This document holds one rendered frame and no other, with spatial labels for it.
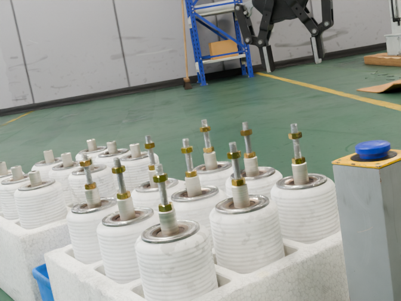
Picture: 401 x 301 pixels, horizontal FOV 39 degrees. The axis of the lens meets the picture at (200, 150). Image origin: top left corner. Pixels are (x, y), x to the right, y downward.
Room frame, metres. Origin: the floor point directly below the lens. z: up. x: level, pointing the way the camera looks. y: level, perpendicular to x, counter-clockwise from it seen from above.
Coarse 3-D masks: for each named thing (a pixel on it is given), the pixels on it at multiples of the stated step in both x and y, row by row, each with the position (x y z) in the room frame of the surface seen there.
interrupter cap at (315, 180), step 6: (312, 174) 0.85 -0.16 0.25; (318, 174) 0.84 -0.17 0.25; (282, 180) 0.84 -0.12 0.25; (288, 180) 0.84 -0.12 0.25; (312, 180) 0.82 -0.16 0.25; (318, 180) 0.80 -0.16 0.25; (324, 180) 0.80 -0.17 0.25; (276, 186) 0.82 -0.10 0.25; (282, 186) 0.80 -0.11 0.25; (288, 186) 0.80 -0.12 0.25; (294, 186) 0.80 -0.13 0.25; (300, 186) 0.79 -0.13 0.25; (306, 186) 0.78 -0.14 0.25; (312, 186) 0.78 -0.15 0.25
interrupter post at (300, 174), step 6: (306, 162) 0.82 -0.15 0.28; (294, 168) 0.81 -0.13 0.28; (300, 168) 0.81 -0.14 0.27; (306, 168) 0.81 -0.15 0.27; (294, 174) 0.82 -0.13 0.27; (300, 174) 0.81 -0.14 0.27; (306, 174) 0.81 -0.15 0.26; (294, 180) 0.82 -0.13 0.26; (300, 180) 0.81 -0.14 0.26; (306, 180) 0.81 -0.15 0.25
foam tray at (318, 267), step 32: (64, 256) 0.88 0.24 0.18; (288, 256) 0.72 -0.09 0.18; (320, 256) 0.72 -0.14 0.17; (64, 288) 0.85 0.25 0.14; (96, 288) 0.73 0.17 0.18; (128, 288) 0.71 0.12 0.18; (224, 288) 0.66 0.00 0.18; (256, 288) 0.66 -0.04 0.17; (288, 288) 0.69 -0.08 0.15; (320, 288) 0.72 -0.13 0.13
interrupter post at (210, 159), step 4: (212, 152) 1.01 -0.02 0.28; (204, 156) 1.01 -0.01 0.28; (208, 156) 1.01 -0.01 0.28; (212, 156) 1.01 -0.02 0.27; (208, 160) 1.01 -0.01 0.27; (212, 160) 1.01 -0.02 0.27; (216, 160) 1.02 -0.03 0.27; (208, 164) 1.01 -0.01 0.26; (212, 164) 1.01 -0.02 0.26; (216, 164) 1.01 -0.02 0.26; (208, 168) 1.01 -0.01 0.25; (212, 168) 1.01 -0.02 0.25; (216, 168) 1.01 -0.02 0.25
